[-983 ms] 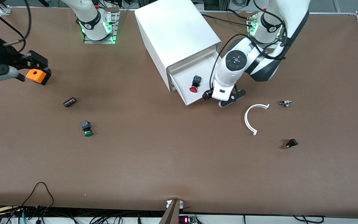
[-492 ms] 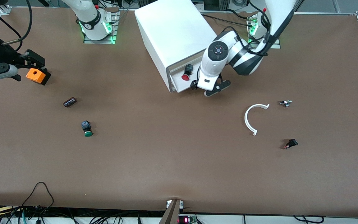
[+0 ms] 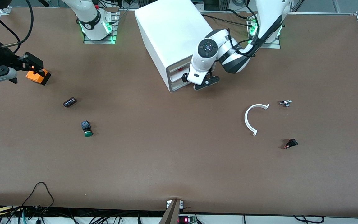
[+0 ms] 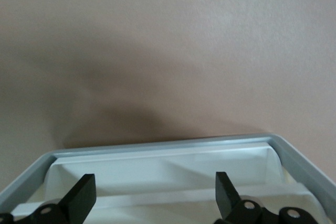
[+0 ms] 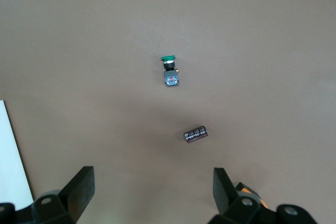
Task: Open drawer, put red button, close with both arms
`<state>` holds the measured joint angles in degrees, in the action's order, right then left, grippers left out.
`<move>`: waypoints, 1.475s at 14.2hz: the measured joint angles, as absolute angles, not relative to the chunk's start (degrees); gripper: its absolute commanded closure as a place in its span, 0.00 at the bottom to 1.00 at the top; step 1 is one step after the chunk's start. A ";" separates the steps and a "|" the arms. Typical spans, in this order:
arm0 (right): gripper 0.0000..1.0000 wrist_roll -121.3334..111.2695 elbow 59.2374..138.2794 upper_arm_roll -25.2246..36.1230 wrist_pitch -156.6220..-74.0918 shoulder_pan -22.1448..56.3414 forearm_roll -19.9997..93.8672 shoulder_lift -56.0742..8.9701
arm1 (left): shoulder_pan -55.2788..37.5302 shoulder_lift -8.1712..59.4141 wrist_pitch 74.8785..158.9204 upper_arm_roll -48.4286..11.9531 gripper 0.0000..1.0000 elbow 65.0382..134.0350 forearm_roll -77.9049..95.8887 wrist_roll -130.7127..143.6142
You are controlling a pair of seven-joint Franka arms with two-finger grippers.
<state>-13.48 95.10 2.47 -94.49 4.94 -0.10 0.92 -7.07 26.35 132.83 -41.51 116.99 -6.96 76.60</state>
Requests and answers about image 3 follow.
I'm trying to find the black table cable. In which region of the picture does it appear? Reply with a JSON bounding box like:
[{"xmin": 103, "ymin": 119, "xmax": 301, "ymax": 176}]
[{"xmin": 201, "ymin": 14, "xmax": 255, "ymax": 28}]

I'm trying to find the black looped cable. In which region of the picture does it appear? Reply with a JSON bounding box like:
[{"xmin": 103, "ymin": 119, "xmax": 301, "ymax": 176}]
[{"xmin": 21, "ymin": 182, "xmax": 55, "ymax": 218}]

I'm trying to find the white half-ring clamp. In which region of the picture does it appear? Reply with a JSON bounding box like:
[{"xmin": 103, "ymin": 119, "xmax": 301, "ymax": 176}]
[{"xmin": 244, "ymin": 104, "xmax": 270, "ymax": 136}]

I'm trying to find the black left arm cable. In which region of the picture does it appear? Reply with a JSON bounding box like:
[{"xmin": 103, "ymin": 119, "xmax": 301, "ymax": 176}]
[{"xmin": 225, "ymin": 0, "xmax": 284, "ymax": 58}]

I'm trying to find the white plastic drawer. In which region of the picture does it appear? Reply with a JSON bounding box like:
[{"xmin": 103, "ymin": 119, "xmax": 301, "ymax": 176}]
[
  {"xmin": 169, "ymin": 76, "xmax": 187, "ymax": 87},
  {"xmin": 168, "ymin": 66, "xmax": 188, "ymax": 81},
  {"xmin": 170, "ymin": 81, "xmax": 195, "ymax": 92},
  {"xmin": 167, "ymin": 58, "xmax": 195, "ymax": 75}
]

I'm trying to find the small red LED device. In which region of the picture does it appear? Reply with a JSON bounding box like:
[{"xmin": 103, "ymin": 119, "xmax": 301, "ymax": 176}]
[{"xmin": 178, "ymin": 214, "xmax": 197, "ymax": 224}]

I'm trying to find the white drawer cabinet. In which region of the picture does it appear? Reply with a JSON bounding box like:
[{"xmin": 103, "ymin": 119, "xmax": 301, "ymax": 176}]
[{"xmin": 135, "ymin": 0, "xmax": 222, "ymax": 93}]

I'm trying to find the green push button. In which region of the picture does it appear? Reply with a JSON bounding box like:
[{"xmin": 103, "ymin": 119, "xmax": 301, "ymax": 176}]
[{"xmin": 81, "ymin": 121, "xmax": 94, "ymax": 137}]

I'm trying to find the black cable with brass tip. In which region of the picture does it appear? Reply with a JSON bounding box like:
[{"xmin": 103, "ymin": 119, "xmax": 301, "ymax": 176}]
[{"xmin": 0, "ymin": 0, "xmax": 34, "ymax": 48}]

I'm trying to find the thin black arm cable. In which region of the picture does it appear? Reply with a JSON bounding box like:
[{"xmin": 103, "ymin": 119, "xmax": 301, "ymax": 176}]
[{"xmin": 0, "ymin": 7, "xmax": 21, "ymax": 54}]

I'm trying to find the brown camera mount post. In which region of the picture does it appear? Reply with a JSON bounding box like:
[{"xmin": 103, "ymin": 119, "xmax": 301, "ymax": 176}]
[{"xmin": 158, "ymin": 199, "xmax": 181, "ymax": 224}]

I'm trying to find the black floor cable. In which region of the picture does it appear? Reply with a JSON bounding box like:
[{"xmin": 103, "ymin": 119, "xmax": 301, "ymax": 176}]
[{"xmin": 292, "ymin": 215, "xmax": 325, "ymax": 223}]

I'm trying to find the orange and black block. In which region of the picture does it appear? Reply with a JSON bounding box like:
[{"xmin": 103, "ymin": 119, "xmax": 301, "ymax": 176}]
[{"xmin": 25, "ymin": 68, "xmax": 52, "ymax": 86}]

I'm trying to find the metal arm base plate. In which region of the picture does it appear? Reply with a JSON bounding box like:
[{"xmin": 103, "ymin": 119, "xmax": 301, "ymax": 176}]
[
  {"xmin": 83, "ymin": 9, "xmax": 119, "ymax": 44},
  {"xmin": 247, "ymin": 14, "xmax": 281, "ymax": 49}
]

